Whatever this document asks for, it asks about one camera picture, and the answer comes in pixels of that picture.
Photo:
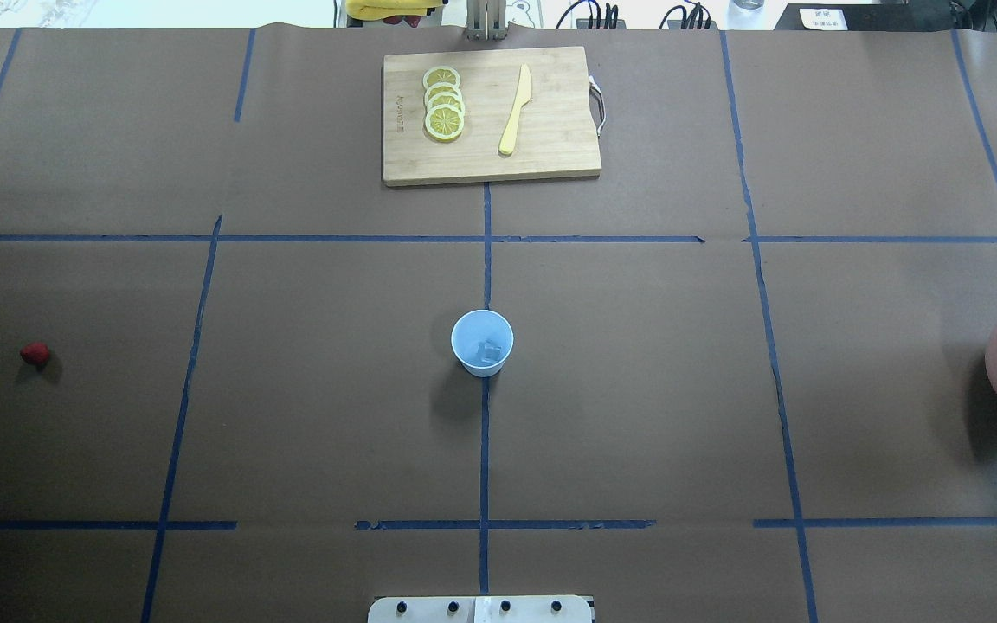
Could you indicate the clear ice cube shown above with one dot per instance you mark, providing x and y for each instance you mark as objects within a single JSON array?
[{"x": 489, "y": 354}]

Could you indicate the red strawberry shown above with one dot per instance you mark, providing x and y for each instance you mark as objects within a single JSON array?
[{"x": 37, "y": 354}]

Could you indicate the light blue plastic cup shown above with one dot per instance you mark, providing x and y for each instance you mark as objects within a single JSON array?
[{"x": 475, "y": 327}]

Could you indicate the yellow plastic knife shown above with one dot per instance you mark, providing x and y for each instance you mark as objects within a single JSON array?
[{"x": 522, "y": 97}]

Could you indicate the bamboo cutting board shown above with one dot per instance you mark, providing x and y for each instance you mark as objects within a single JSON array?
[{"x": 557, "y": 137}]

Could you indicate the bottom lemon slice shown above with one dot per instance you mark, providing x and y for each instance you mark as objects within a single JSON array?
[{"x": 444, "y": 125}]

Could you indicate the lemon slice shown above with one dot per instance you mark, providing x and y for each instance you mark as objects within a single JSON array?
[
  {"x": 437, "y": 75},
  {"x": 447, "y": 105},
  {"x": 444, "y": 125},
  {"x": 441, "y": 87}
]

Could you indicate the top lemon slice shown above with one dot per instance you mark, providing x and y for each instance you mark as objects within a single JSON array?
[{"x": 437, "y": 75}]

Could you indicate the yellow cloth bundle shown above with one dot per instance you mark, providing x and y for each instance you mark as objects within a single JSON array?
[{"x": 368, "y": 11}]

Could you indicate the white label card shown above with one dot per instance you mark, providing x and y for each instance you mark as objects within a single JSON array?
[{"x": 823, "y": 19}]

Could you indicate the aluminium frame post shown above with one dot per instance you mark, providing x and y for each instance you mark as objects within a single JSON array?
[{"x": 486, "y": 20}]

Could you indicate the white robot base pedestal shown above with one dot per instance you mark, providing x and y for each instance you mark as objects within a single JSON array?
[{"x": 483, "y": 608}]

